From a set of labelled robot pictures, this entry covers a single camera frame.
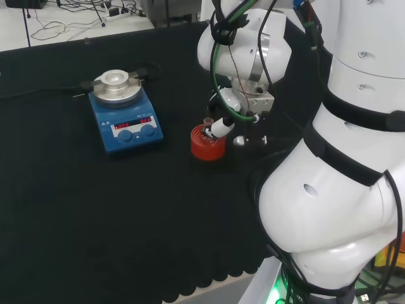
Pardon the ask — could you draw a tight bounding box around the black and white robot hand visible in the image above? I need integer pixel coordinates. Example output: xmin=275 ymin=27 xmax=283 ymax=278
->
xmin=207 ymin=87 xmax=275 ymax=149

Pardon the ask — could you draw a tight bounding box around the grey metal cabinet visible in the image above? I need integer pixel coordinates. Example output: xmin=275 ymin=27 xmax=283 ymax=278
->
xmin=151 ymin=0 xmax=203 ymax=30

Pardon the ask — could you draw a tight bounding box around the heater with blue base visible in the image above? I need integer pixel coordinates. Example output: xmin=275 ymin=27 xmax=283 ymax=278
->
xmin=80 ymin=67 xmax=165 ymax=160

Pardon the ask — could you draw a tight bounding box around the white power strip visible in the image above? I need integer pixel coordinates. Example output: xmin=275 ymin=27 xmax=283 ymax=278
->
xmin=105 ymin=10 xmax=131 ymax=23

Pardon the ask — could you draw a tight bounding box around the black tripod leg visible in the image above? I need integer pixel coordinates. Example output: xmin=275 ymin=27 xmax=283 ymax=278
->
xmin=90 ymin=0 xmax=106 ymax=27

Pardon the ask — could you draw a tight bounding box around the black bench cloth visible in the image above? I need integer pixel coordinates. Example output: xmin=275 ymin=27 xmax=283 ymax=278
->
xmin=0 ymin=20 xmax=320 ymax=304

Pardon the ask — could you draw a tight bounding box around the thin black pole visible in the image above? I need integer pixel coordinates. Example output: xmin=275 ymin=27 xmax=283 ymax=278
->
xmin=22 ymin=0 xmax=32 ymax=49

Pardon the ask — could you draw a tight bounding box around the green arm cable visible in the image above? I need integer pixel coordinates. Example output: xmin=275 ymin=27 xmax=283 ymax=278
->
xmin=211 ymin=0 xmax=258 ymax=123

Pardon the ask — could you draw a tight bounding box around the orange flask support ring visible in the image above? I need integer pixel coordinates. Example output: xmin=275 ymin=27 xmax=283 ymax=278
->
xmin=190 ymin=123 xmax=227 ymax=162

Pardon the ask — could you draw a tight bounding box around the black heater probe cable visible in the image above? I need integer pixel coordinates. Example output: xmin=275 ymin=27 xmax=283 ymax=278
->
xmin=135 ymin=63 xmax=163 ymax=80

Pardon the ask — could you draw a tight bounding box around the white floor cable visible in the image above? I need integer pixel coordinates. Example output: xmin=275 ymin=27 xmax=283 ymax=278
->
xmin=31 ymin=17 xmax=105 ymax=41

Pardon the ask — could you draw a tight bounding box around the black heater power cable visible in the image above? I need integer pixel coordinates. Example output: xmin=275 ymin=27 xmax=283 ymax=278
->
xmin=0 ymin=82 xmax=84 ymax=99

